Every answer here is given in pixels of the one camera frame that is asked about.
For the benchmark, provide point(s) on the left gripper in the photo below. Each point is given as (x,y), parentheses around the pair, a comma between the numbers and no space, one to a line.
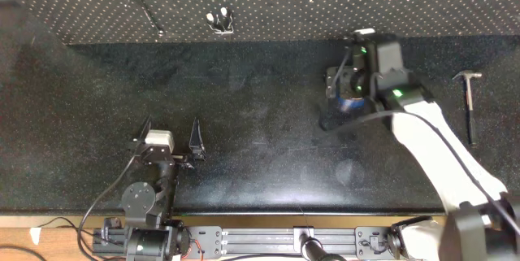
(160,157)

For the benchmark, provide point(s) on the roll of blue tape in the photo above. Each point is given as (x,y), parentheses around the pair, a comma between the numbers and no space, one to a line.
(351,103)

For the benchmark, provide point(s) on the hammer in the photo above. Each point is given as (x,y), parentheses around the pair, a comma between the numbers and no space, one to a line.
(469,98)

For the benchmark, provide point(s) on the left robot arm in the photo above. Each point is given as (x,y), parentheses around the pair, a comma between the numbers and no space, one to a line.
(140,202)

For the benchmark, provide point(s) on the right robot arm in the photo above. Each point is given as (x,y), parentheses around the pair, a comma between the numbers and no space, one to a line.
(426,139)

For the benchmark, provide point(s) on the black pegboard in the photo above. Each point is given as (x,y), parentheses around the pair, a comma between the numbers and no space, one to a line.
(264,13)

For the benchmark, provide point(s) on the black pliers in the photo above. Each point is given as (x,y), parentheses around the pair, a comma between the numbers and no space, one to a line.
(221,21)

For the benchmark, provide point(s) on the wrench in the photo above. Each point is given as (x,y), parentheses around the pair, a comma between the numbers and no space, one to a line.
(146,11)

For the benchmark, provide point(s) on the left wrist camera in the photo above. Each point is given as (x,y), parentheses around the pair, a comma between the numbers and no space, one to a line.
(159,140)

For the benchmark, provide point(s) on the mounting rail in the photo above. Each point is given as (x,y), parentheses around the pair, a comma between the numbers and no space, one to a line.
(260,240)

